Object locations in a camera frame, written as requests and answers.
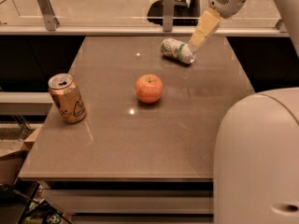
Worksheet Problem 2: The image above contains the right metal glass bracket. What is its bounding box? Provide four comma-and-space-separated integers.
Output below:
276, 19, 288, 33

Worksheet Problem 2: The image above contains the green snack package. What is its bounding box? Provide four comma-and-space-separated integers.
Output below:
18, 200, 73, 224

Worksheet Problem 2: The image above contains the gold soda can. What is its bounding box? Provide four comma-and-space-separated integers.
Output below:
48, 73, 87, 123

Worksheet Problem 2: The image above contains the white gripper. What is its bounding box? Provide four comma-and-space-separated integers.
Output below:
188, 0, 247, 52

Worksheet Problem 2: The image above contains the metal glass bracket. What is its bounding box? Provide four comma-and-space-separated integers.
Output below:
36, 0, 60, 31
163, 0, 175, 32
276, 19, 288, 33

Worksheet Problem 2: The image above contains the black office chair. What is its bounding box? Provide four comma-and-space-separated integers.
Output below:
147, 0, 200, 26

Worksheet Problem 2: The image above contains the glass barrier panel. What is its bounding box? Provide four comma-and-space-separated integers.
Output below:
0, 0, 282, 28

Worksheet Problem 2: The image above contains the middle metal glass bracket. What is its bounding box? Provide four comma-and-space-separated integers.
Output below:
163, 0, 175, 32

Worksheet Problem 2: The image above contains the orange red apple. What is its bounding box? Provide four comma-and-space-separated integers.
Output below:
135, 75, 164, 104

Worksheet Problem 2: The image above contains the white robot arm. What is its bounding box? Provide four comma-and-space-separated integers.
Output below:
188, 0, 299, 224

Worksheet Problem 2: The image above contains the white green 7up can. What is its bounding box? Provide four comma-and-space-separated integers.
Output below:
161, 38, 196, 64

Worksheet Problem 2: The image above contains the left metal glass bracket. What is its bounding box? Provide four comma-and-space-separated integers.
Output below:
36, 0, 60, 31

